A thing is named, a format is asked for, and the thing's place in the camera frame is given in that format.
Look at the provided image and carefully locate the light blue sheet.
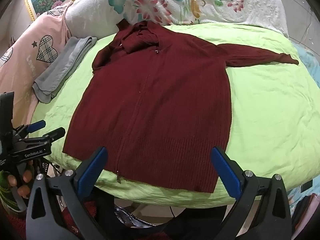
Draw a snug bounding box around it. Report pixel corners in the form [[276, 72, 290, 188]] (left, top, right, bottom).
[[287, 40, 320, 205]]

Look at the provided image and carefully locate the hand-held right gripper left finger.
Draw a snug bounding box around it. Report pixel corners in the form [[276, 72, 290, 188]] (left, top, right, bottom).
[[26, 146, 118, 240]]

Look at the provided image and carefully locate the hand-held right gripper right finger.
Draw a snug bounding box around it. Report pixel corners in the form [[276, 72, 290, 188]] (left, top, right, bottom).
[[211, 146, 293, 240]]

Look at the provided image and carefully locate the person's left hand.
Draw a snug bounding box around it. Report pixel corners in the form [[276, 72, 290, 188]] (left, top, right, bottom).
[[7, 161, 35, 198]]

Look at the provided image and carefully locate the white floral blanket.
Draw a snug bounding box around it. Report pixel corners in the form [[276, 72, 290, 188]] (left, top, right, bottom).
[[65, 0, 289, 39]]

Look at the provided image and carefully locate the folded grey cloth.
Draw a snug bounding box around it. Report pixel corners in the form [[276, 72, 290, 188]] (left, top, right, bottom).
[[32, 36, 97, 104]]

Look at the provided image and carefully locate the light green bed sheet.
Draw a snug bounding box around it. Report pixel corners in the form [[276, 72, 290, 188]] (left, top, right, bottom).
[[29, 22, 320, 209]]

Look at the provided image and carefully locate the pink heart-print quilt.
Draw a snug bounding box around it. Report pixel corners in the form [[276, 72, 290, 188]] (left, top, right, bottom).
[[0, 1, 74, 130]]

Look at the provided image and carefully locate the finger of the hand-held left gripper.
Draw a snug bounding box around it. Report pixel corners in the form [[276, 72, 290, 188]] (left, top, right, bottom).
[[14, 120, 46, 137], [19, 127, 66, 146]]

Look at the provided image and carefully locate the maroon knit zip sweater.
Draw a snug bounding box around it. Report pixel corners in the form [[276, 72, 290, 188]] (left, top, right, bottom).
[[62, 21, 300, 193]]

